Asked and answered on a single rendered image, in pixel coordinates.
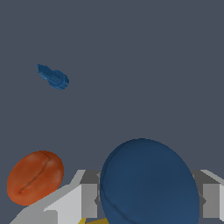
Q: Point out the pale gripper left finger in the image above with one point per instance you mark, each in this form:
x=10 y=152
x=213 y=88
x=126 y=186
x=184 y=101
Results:
x=70 y=201

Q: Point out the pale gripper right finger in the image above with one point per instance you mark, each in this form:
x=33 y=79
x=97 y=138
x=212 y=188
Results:
x=210 y=198

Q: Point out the yellow flat object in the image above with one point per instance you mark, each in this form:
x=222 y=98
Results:
x=93 y=221

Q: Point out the orange peach-shaped ball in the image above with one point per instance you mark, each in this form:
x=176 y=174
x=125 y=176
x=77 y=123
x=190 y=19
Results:
x=35 y=178

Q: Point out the dark blue round ball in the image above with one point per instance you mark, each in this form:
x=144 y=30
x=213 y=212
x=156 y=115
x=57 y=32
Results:
x=148 y=183

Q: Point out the small blue bolt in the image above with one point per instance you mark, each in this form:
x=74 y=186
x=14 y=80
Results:
x=54 y=77

